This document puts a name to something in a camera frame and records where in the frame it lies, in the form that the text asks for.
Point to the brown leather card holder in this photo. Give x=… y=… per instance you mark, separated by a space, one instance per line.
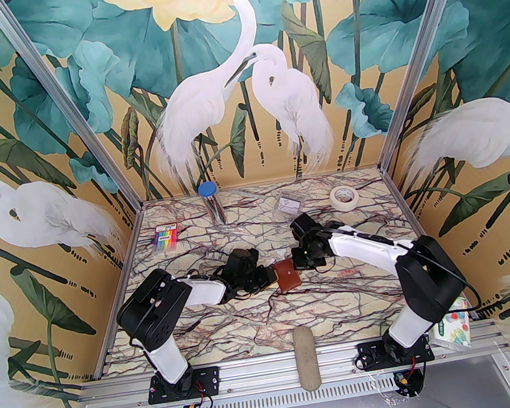
x=288 y=276

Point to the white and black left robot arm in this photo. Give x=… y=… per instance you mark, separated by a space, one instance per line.
x=202 y=294

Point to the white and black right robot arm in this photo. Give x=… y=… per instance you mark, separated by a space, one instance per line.
x=360 y=244

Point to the crumpled clear plastic wrap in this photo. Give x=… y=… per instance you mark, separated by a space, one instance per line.
x=278 y=257

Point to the beige masking tape roll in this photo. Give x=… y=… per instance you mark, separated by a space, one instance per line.
x=351 y=200

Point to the beige oblong pad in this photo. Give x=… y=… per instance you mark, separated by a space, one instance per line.
x=306 y=356

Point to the pack of coloured markers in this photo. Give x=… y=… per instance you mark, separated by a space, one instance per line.
x=165 y=238

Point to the clear jar with blue lid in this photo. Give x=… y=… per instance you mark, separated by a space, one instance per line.
x=208 y=190

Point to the small board with yellow connector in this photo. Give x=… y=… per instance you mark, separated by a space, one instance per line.
x=405 y=382

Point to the printed tissue pack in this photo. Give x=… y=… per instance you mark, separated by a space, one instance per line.
x=452 y=334

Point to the aluminium front rail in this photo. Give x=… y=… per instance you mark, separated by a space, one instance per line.
x=260 y=368

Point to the aluminium table side rail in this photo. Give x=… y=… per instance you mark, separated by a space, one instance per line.
x=125 y=260
x=396 y=191

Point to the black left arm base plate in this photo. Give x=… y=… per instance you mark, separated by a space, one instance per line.
x=210 y=378

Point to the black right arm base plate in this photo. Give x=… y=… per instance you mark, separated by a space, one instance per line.
x=370 y=354

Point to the aluminium frame post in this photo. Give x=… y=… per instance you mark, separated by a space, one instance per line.
x=417 y=50
x=69 y=103

